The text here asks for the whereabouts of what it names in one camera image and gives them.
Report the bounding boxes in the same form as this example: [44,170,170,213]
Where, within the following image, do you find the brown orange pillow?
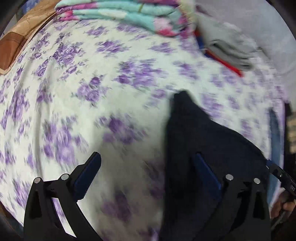
[1,0,58,75]

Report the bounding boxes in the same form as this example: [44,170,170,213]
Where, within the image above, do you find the person's hand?
[270,191,295,219]

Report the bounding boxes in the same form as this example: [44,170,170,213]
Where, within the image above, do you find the folded grey garment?
[197,13,257,71]

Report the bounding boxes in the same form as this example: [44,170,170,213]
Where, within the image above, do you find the purple floral bed sheet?
[1,20,286,240]

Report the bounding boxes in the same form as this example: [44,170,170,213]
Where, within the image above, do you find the dark navy pants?
[159,91,269,240]

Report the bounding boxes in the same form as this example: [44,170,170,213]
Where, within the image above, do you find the blue denim jeans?
[267,108,281,207]

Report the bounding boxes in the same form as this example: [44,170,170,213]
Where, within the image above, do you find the teal pink floral quilt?
[55,1,193,37]

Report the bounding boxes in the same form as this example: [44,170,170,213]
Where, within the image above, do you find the red blue folded cloth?
[194,29,244,77]

